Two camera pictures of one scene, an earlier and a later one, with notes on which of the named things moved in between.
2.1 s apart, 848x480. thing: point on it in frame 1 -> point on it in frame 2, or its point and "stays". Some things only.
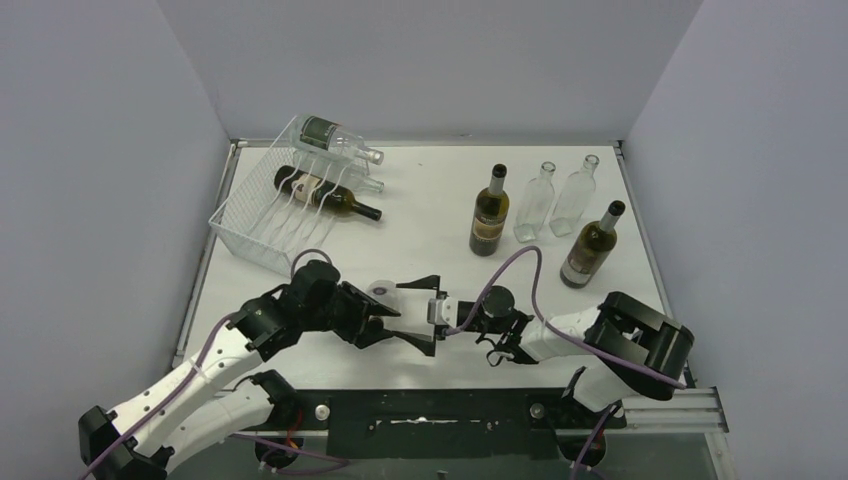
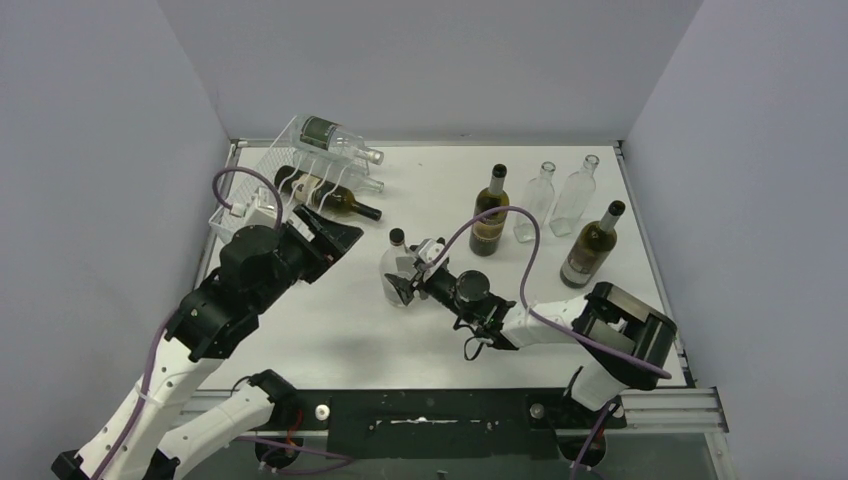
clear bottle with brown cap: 411,303 -> 397,260
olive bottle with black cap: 592,248 stays
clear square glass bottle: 575,197 stays
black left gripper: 357,312 -> 321,240
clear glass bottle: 536,204 stays
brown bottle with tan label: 490,215 stays
